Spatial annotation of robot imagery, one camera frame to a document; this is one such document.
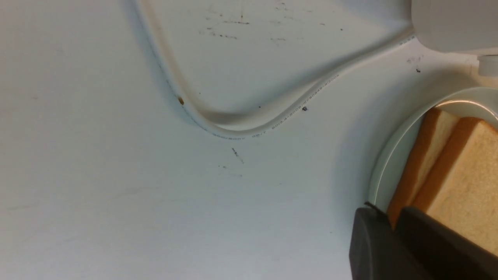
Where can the toasted bread slice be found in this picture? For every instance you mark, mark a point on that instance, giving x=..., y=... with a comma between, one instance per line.
x=436, y=127
x=460, y=190

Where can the light green round plate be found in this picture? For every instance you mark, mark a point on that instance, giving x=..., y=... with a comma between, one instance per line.
x=480, y=102

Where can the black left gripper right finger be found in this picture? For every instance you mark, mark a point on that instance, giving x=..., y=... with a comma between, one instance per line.
x=442, y=252

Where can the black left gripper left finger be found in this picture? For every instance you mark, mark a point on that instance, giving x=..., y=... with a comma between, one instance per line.
x=376, y=253

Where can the white two-slot toaster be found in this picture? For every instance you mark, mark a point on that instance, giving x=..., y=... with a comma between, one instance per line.
x=459, y=26

